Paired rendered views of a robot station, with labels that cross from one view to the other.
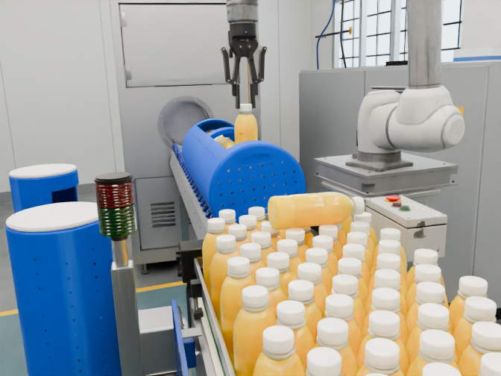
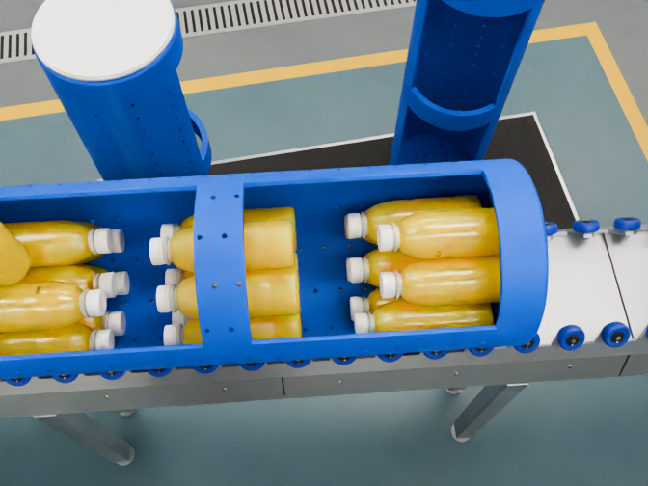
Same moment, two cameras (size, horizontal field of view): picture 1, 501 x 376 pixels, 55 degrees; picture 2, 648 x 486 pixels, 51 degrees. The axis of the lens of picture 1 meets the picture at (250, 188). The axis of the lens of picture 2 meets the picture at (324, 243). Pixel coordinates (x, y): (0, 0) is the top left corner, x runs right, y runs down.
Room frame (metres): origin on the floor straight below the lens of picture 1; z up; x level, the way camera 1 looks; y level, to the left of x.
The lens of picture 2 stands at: (1.93, -0.33, 2.02)
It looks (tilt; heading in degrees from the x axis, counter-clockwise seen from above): 63 degrees down; 98
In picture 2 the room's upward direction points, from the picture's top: 1 degrees clockwise
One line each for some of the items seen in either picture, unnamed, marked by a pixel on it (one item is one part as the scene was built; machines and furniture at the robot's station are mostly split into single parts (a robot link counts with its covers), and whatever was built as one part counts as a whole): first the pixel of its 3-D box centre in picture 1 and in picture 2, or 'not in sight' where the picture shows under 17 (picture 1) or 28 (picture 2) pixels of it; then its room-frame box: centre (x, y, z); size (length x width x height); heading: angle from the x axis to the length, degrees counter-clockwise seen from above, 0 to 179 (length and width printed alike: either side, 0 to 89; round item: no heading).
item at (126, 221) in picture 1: (117, 218); not in sight; (0.79, 0.23, 1.18); 0.06 x 0.06 x 0.05
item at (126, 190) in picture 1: (115, 192); not in sight; (0.79, 0.23, 1.23); 0.06 x 0.06 x 0.04
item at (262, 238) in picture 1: (261, 238); not in sight; (0.92, -0.02, 1.09); 0.04 x 0.04 x 0.02
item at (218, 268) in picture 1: (228, 288); not in sight; (0.91, 0.05, 0.99); 0.07 x 0.07 x 0.19
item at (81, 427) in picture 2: not in sight; (92, 434); (1.32, -0.09, 0.31); 0.06 x 0.06 x 0.63; 12
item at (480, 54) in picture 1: (479, 55); not in sight; (2.75, -1.29, 1.48); 0.24 x 0.12 x 0.08; 27
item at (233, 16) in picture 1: (242, 13); not in sight; (1.42, 0.01, 1.59); 0.09 x 0.09 x 0.06
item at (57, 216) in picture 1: (57, 215); (103, 24); (1.36, 0.57, 1.03); 0.28 x 0.28 x 0.01
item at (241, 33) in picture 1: (243, 40); not in sight; (1.42, 0.01, 1.51); 0.08 x 0.07 x 0.09; 102
